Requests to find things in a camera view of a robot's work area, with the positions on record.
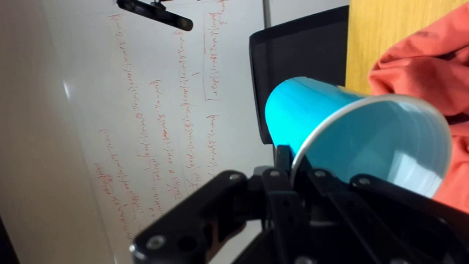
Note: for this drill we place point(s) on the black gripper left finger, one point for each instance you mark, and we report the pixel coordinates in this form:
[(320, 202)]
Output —
[(191, 215)]

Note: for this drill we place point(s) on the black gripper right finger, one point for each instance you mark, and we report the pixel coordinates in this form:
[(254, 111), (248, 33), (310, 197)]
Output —
[(390, 225)]

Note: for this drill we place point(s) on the teal plastic cup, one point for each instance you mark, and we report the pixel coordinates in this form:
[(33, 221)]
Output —
[(302, 112)]

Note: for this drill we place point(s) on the orange cloth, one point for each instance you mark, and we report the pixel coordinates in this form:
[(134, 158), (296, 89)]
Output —
[(425, 64)]

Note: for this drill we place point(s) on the black chair with armrest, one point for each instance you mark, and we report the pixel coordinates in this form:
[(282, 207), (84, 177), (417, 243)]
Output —
[(302, 49)]

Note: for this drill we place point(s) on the thin grey metal rail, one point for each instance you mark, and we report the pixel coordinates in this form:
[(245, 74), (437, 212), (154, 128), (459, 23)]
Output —
[(267, 12)]

